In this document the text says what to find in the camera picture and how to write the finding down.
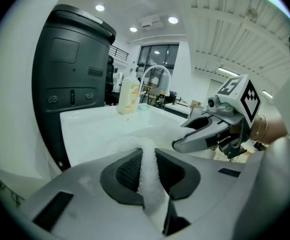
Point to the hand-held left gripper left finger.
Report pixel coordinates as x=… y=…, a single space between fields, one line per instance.
x=80 y=196

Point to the round ceiling light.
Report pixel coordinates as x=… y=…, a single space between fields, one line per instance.
x=133 y=29
x=173 y=19
x=100 y=7

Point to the white curved faucet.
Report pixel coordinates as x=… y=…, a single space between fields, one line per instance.
x=157 y=66

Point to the black office chair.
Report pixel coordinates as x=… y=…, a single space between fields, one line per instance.
x=110 y=84

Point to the dark table with white top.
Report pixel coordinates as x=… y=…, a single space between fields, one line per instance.
x=177 y=106

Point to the large dark window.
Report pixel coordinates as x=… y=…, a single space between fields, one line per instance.
x=157 y=56

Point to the green sponge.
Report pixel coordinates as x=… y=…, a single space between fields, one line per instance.
x=143 y=107

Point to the marble pattern cabinet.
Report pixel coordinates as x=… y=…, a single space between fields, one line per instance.
x=7 y=191

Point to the ceiling air vent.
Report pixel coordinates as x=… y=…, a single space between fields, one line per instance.
x=150 y=22

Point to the white sink basin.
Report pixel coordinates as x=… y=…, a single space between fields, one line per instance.
x=90 y=134

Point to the person's right forearm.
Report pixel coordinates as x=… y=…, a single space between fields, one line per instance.
x=275 y=131

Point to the soap bottle with orange label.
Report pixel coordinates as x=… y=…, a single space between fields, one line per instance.
x=128 y=96

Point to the tall black appliance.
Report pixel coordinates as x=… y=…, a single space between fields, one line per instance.
x=70 y=84

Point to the black railing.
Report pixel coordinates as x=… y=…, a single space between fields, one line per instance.
x=118 y=52

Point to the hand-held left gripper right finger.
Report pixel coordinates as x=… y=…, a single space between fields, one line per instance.
x=210 y=184

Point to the ceiling tube light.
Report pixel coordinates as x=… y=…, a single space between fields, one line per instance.
x=267 y=94
x=228 y=70

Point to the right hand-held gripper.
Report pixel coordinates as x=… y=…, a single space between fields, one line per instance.
x=242 y=101

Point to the white cloth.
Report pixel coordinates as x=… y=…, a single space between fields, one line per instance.
x=148 y=171

